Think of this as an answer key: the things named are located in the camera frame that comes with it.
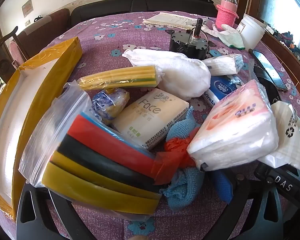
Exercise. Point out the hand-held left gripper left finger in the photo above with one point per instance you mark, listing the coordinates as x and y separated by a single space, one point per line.
65 220

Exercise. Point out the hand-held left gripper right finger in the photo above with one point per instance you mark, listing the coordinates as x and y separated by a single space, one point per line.
222 187

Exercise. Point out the blue microfibre cloth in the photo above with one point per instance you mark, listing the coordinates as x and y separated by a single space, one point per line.
183 190

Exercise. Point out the pink tissue pack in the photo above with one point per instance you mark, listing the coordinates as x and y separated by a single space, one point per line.
235 130

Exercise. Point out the red plastic bag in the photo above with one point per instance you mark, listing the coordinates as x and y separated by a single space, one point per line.
175 152

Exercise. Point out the clear bag of coloured tubing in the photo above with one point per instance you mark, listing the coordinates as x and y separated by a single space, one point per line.
100 160

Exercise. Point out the yellow cardboard box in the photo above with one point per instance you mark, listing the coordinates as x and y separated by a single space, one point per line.
7 120

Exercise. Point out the white plastic bag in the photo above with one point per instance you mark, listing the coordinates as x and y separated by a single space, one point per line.
286 135

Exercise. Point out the black serrated packet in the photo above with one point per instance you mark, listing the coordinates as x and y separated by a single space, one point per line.
267 87

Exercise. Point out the blue tissue pack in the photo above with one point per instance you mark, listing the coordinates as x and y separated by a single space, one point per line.
218 87

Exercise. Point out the beige tissue pack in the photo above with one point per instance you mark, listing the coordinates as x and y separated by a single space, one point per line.
150 116

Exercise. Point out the black smartphone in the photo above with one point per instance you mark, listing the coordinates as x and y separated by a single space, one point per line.
268 68

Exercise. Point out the wooden slatted cabinet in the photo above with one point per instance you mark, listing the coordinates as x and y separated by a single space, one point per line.
292 67

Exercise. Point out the white pocket tissue pack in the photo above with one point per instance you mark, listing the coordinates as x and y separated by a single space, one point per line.
223 63

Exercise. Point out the blue white printed sponge packet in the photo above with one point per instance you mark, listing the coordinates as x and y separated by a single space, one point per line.
107 103

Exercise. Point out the black electric motor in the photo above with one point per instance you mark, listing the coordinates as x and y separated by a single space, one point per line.
186 42

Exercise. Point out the pile of windowsill clutter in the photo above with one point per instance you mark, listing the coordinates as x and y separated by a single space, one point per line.
287 33

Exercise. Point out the white work glove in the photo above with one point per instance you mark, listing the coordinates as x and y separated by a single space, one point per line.
230 36

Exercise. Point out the pack of yellow tubes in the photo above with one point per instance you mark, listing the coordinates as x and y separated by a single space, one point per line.
117 76

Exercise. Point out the white plastic bucket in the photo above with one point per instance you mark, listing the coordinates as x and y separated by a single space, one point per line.
251 30

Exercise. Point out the stack of white papers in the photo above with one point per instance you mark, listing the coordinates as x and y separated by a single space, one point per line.
175 20

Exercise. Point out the pink bottle with knitted sleeve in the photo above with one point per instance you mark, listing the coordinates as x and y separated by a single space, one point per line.
226 12

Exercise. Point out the dark wooden chair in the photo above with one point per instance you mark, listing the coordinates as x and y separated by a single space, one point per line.
35 35

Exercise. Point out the purple floral tablecloth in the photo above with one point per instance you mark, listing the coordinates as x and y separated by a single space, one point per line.
110 37

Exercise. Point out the black sofa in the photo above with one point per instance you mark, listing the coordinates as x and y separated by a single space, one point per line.
145 6

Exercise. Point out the small wall plaque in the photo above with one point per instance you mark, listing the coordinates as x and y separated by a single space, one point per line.
27 8

